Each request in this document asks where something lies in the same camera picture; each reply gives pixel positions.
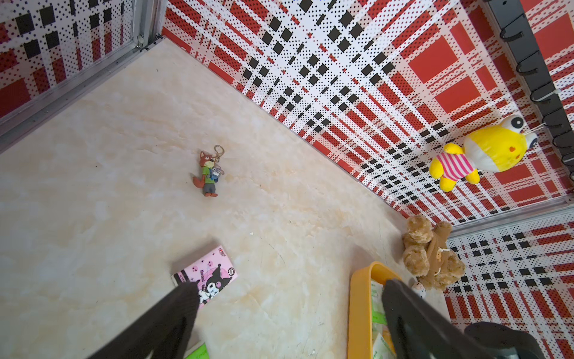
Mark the small white spotted toy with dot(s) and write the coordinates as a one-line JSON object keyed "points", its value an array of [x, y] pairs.
{"points": [[419, 289]]}

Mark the small keychain charm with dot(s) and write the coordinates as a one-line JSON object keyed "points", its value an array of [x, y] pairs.
{"points": [[211, 171]]}

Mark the yellow frog plush toy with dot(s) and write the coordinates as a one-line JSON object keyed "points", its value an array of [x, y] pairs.
{"points": [[496, 149]]}

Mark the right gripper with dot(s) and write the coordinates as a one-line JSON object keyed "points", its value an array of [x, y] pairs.
{"points": [[503, 342]]}

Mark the brown teddy bear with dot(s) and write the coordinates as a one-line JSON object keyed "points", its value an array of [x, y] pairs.
{"points": [[427, 256]]}

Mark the pink tissue pack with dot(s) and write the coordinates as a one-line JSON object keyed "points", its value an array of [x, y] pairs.
{"points": [[210, 274]]}

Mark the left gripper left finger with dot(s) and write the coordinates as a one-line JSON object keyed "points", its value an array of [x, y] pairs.
{"points": [[164, 331]]}

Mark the yellow plastic storage box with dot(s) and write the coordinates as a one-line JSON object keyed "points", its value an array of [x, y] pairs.
{"points": [[360, 308]]}

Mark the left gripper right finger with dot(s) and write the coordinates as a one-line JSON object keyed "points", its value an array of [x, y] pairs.
{"points": [[419, 331]]}

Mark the black hook rail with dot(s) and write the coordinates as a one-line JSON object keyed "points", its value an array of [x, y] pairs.
{"points": [[514, 29]]}

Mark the green tissue pack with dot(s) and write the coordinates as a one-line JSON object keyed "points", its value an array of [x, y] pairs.
{"points": [[382, 346], [199, 351]]}

